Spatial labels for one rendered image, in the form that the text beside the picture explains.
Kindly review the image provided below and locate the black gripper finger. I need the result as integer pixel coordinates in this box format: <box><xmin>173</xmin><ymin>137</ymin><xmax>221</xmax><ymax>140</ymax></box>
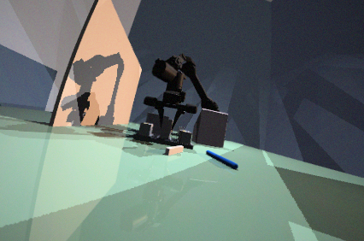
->
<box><xmin>155</xmin><ymin>107</ymin><xmax>164</xmax><ymax>125</ymax></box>
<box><xmin>172</xmin><ymin>110</ymin><xmax>185</xmax><ymax>130</ymax></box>

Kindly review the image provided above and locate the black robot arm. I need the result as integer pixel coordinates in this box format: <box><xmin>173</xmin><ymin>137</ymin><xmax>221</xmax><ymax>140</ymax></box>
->
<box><xmin>152</xmin><ymin>54</ymin><xmax>220</xmax><ymax>112</ymax></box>

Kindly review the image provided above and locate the blue rounded rod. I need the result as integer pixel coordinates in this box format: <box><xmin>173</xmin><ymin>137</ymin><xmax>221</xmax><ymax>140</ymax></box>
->
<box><xmin>206</xmin><ymin>150</ymin><xmax>238</xmax><ymax>169</ymax></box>

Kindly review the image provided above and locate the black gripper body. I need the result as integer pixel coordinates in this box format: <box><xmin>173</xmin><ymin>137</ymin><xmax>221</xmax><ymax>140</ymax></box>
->
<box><xmin>144</xmin><ymin>85</ymin><xmax>197</xmax><ymax>114</ymax></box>

